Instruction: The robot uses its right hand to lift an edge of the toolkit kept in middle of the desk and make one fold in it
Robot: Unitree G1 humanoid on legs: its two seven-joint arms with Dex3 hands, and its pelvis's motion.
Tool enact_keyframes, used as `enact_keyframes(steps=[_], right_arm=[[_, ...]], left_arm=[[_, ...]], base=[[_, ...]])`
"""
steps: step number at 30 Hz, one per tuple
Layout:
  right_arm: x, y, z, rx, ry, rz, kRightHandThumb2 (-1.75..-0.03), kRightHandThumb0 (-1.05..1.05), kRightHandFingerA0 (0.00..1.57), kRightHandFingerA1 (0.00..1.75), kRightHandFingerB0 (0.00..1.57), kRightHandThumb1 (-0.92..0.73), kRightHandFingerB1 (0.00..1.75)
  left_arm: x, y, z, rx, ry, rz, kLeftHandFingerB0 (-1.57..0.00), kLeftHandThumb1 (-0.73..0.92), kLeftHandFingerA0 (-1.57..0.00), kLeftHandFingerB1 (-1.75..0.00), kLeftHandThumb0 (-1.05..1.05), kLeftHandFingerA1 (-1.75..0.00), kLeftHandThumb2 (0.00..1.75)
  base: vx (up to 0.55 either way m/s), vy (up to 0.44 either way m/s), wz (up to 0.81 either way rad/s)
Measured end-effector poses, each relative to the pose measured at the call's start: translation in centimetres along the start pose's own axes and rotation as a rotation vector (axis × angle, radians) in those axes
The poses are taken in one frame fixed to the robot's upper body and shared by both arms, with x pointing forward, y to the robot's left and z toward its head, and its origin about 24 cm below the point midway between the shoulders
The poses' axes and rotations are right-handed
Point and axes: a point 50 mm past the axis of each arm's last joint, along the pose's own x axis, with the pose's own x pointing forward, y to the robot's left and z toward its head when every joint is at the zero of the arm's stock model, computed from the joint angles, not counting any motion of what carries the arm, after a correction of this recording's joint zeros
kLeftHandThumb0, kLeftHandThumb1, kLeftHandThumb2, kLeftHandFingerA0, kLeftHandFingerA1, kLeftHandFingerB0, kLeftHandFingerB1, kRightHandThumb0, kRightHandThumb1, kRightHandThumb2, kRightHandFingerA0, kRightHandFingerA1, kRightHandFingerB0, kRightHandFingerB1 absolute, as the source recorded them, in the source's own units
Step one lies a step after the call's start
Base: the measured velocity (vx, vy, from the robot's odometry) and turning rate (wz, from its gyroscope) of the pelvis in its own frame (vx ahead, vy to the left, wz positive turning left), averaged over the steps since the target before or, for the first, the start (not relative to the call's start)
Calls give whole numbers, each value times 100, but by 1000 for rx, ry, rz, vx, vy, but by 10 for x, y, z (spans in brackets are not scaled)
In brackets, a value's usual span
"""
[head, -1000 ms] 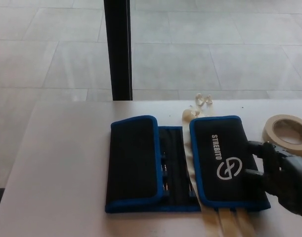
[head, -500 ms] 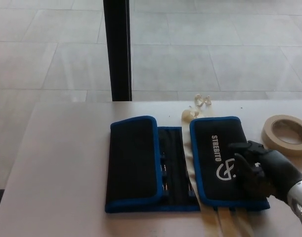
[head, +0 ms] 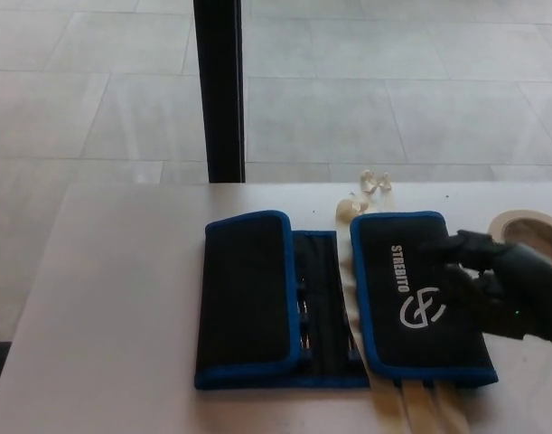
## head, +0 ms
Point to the black blue-trimmed fabric toolkit pouch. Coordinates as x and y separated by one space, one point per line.
248 294

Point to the black vertical post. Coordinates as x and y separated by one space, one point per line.
221 90

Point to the beige masking tape roll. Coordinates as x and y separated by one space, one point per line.
499 221

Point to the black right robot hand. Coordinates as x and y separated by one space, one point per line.
519 289

